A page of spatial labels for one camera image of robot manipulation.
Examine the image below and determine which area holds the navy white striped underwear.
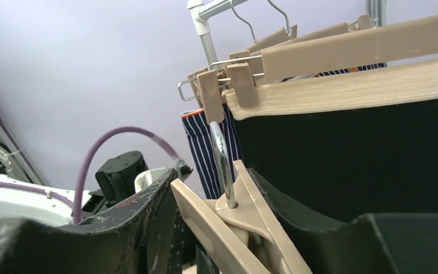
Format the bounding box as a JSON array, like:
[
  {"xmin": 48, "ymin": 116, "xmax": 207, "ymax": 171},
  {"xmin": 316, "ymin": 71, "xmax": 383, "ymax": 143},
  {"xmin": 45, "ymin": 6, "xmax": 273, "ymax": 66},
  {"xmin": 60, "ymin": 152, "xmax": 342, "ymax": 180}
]
[{"xmin": 181, "ymin": 62, "xmax": 388, "ymax": 200}]

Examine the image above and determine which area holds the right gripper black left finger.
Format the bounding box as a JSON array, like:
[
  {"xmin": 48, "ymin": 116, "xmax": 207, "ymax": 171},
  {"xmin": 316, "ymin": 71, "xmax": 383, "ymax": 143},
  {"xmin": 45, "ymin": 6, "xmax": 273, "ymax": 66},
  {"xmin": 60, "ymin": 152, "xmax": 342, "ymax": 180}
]
[{"xmin": 0, "ymin": 168, "xmax": 180, "ymax": 274}]

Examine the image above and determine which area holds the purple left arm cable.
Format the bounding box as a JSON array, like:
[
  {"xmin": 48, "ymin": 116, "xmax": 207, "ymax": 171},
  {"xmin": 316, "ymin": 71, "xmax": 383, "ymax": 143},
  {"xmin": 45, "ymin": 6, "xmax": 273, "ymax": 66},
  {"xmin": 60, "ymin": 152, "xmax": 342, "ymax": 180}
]
[{"xmin": 0, "ymin": 66, "xmax": 189, "ymax": 225}]

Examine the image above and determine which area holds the black underwear beige waistband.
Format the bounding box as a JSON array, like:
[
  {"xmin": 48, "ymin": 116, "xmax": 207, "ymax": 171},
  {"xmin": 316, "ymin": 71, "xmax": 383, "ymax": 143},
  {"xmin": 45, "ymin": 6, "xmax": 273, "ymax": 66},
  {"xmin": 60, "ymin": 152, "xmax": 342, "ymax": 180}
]
[{"xmin": 225, "ymin": 58, "xmax": 438, "ymax": 221}]

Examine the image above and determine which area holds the silver clothes rack rail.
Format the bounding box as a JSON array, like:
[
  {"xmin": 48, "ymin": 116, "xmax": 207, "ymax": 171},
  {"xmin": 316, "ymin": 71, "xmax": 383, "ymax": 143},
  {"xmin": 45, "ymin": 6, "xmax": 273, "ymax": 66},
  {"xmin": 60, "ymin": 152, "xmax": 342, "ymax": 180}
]
[{"xmin": 187, "ymin": 1, "xmax": 387, "ymax": 63}]

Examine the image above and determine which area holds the beige hanger of striped underwear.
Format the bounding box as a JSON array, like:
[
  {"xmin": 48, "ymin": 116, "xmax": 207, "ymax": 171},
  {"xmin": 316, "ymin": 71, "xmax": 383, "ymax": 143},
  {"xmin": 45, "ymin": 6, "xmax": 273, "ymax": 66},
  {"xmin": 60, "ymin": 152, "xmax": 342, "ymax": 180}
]
[{"xmin": 177, "ymin": 0, "xmax": 375, "ymax": 124}]

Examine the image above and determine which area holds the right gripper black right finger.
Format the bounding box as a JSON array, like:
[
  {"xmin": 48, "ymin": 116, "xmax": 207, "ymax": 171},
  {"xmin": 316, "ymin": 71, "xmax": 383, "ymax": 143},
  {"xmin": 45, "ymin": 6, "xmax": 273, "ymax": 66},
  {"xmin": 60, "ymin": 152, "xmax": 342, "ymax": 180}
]
[{"xmin": 248, "ymin": 169, "xmax": 438, "ymax": 273}]

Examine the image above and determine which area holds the beige clip hanger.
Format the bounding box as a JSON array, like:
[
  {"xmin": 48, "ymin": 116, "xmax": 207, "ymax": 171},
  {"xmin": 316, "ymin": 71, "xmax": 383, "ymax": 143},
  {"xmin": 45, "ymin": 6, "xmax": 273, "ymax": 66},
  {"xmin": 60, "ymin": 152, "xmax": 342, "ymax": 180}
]
[{"xmin": 171, "ymin": 122, "xmax": 311, "ymax": 273}]

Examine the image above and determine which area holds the beige hanger of black underwear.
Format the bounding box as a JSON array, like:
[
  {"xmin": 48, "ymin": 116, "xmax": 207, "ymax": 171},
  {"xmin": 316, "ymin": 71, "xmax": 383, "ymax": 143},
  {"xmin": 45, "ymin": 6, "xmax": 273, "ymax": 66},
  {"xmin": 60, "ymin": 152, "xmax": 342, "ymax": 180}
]
[{"xmin": 209, "ymin": 10, "xmax": 438, "ymax": 108}]

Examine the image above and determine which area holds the aluminium frame rail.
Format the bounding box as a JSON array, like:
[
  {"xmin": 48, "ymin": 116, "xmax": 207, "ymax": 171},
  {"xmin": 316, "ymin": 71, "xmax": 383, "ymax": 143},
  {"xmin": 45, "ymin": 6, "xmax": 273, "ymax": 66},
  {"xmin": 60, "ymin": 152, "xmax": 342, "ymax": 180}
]
[{"xmin": 0, "ymin": 118, "xmax": 49, "ymax": 186}]

